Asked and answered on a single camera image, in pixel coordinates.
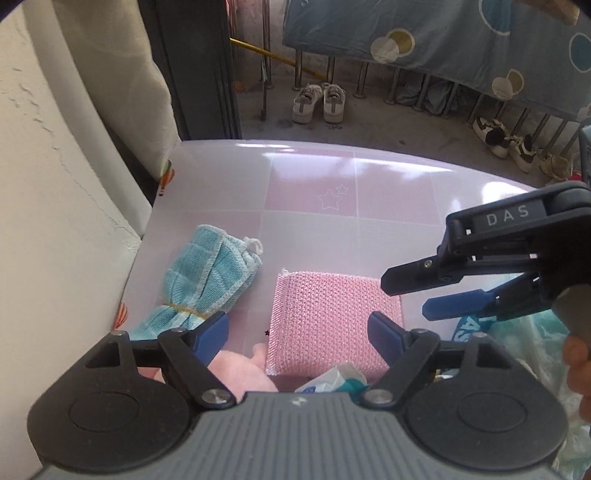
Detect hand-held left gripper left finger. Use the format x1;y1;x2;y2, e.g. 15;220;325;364
83;310;237;411

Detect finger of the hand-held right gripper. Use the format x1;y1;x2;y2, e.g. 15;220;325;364
422;289;500;320
381;255;463;296

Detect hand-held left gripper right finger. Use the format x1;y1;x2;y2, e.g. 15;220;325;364
361;311;514;411

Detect pink plush toy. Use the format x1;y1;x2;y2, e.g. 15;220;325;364
139;344;280;395

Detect pink knitted sponge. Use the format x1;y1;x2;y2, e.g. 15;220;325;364
265;268;406;377

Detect teal microfiber towel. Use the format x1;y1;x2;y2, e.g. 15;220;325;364
130;224;264;340

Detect blue white tissue pack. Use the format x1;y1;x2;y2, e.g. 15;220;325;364
294;362;370;394

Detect translucent plastic bag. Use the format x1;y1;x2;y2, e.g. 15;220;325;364
450;309;591;480

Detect person's right hand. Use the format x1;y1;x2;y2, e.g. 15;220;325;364
563;333;591;396

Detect pair of beige shoes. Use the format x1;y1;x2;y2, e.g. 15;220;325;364
538;154;573;178

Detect blue bedsheet with circles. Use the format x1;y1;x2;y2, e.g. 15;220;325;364
281;0;591;121

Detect yellow broom stick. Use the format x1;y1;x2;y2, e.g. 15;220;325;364
230;38;326;80

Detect cream curtain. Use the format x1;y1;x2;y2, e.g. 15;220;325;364
51;0;178;197

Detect dark door frame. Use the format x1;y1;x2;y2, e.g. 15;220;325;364
139;0;243;204

